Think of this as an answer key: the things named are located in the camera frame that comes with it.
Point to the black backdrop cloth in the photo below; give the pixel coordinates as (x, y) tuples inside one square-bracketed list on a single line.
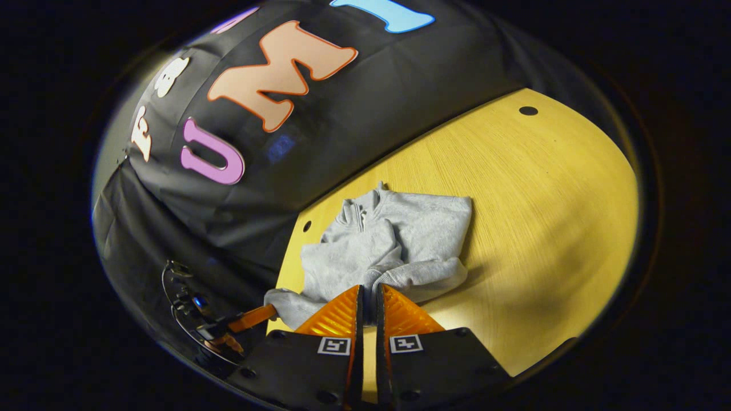
[(371, 103)]

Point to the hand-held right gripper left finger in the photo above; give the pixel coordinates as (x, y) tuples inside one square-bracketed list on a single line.
[(357, 371)]

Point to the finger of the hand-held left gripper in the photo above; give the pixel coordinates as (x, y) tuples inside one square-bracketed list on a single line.
[(254, 318)]

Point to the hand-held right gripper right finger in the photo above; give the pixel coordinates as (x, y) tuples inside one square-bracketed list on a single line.
[(381, 371)]

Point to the grey zip-neck sweatshirt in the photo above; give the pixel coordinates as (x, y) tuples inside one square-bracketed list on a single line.
[(411, 228)]

